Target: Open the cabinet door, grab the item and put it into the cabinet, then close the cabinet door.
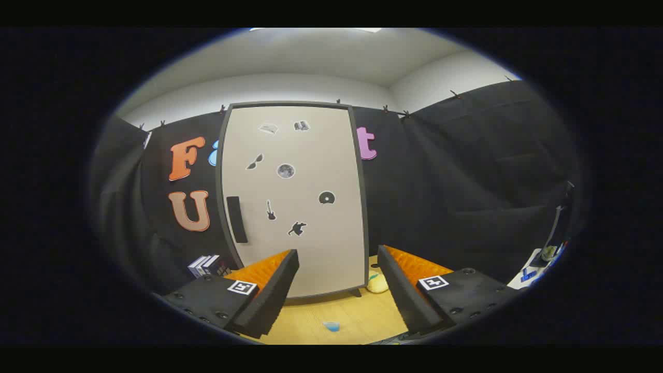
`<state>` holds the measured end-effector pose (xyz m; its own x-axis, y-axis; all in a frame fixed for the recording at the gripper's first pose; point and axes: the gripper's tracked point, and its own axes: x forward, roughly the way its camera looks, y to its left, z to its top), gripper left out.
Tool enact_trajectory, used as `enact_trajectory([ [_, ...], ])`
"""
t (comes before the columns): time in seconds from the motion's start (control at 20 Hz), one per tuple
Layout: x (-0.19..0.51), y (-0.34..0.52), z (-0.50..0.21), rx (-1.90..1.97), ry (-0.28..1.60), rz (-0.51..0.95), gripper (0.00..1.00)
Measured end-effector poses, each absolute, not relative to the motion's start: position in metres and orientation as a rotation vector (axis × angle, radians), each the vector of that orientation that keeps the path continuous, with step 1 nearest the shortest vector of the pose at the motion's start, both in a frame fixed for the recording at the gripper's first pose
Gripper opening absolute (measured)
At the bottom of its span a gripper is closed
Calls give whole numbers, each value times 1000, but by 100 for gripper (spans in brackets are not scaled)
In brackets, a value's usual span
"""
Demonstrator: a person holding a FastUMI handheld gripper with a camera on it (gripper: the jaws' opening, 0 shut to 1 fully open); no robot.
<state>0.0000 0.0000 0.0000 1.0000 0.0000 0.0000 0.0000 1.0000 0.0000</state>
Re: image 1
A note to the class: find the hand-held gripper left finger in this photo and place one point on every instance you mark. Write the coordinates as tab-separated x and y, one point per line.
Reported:
274	290

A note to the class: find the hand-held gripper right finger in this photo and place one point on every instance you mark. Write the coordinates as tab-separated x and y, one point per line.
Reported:
401	290

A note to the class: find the blue white cosmetic tube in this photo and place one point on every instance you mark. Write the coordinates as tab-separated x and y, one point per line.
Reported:
331	326

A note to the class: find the pale yellow soft object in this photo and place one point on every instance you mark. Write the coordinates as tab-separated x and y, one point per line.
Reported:
378	284

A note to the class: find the dark blue book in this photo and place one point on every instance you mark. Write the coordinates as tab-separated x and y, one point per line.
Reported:
220	267

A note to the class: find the grey cabinet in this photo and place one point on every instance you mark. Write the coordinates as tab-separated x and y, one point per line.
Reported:
366	228

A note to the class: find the light blue spine book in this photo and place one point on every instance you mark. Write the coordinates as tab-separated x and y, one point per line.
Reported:
203	265
194	267

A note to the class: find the white side table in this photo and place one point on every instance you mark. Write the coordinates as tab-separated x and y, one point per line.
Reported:
520	280

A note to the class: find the black backdrop cloth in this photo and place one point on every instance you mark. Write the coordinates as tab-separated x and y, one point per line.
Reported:
466	181

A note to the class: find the small blue item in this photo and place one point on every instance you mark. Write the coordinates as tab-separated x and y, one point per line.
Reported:
528	275

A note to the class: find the small green yellow object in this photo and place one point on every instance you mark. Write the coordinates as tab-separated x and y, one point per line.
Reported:
548	253

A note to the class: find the black stand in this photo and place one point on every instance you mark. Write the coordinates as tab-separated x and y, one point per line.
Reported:
555	228

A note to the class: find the row of cloth clips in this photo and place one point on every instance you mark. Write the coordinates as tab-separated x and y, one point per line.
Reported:
455	95

